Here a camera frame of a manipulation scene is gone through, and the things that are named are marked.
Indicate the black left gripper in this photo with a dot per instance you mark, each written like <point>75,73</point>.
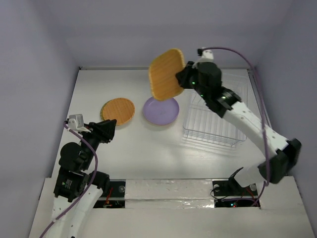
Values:
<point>105,130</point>

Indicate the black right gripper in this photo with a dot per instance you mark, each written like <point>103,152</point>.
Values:
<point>186,77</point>

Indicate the large square woven tray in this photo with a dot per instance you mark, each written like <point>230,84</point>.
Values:
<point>162,74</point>

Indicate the small round woven plate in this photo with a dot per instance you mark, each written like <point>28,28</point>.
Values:
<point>121,109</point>

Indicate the purple plastic plate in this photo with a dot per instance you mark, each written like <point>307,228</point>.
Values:
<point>154,105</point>

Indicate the green rimmed woven bamboo plate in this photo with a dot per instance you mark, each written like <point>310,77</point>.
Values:
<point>102,111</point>

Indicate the cream plastic plate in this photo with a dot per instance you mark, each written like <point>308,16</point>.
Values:
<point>158,121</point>

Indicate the pink plastic plate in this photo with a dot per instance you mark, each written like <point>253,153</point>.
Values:
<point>161,117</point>

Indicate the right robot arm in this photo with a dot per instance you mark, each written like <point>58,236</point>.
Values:
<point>281,154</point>

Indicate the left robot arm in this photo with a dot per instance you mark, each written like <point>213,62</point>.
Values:
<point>79,184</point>

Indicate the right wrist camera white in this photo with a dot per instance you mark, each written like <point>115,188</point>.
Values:
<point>205,55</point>

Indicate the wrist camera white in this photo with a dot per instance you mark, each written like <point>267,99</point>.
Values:
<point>76,122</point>
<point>205,55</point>

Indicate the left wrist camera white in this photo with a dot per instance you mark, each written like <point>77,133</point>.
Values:
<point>76,122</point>

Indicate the white wire dish rack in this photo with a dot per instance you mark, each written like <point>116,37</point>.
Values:
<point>204,126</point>

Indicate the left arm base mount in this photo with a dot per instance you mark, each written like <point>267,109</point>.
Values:
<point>115,197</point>

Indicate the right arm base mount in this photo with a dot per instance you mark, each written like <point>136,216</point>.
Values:
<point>227,193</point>

